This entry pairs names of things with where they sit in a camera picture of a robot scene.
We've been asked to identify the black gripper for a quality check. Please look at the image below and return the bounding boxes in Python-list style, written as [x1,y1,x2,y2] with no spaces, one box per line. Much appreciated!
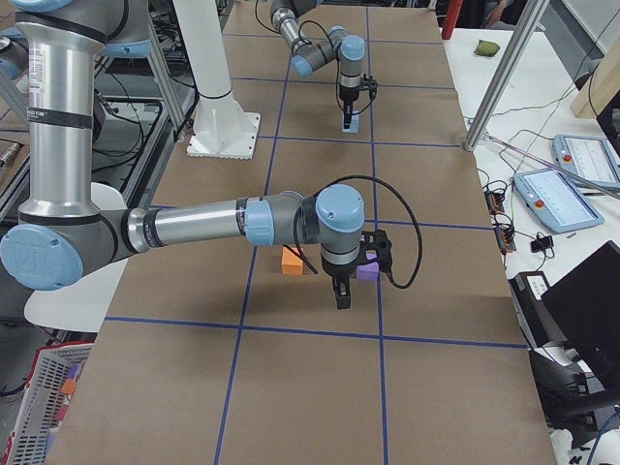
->
[322,261,357,310]
[337,83,360,123]

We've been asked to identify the light blue foam block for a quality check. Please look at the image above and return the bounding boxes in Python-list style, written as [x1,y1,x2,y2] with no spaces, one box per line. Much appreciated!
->
[341,114,359,134]

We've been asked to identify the purple foam block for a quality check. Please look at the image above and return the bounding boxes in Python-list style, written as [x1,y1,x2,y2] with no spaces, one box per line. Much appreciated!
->
[356,251,380,282]

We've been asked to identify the orange foam block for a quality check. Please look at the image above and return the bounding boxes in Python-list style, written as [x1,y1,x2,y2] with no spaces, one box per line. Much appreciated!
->
[281,246,304,276]

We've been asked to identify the red cylinder object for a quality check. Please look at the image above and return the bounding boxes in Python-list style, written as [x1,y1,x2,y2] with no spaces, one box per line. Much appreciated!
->
[442,0,463,41]

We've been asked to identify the green bean bag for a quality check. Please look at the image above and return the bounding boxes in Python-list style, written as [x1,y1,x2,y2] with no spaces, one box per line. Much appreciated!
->
[474,40,501,57]

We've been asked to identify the near blue teach pendant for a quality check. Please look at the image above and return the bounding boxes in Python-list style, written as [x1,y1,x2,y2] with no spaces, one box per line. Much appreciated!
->
[513,169,605,233]

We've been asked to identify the blue teach pendant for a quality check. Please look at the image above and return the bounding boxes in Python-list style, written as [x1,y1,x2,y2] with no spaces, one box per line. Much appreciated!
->
[513,169,605,233]
[552,135,619,187]

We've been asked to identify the far blue teach pendant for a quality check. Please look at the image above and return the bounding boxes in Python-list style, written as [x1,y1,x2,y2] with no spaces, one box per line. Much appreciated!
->
[552,135,619,187]

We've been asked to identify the white plastic basket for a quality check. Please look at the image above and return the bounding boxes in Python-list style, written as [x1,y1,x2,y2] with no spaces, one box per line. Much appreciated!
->
[1,342,93,464]

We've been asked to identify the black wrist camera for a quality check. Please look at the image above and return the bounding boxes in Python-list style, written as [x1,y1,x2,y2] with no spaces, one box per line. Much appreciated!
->
[356,230,393,281]
[358,74,378,102]

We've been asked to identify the white camera stand pole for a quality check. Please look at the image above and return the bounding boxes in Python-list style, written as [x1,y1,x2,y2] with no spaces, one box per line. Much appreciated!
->
[173,0,261,159]

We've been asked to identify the aluminium frame post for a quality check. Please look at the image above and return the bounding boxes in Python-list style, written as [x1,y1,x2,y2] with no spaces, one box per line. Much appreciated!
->
[463,0,549,152]

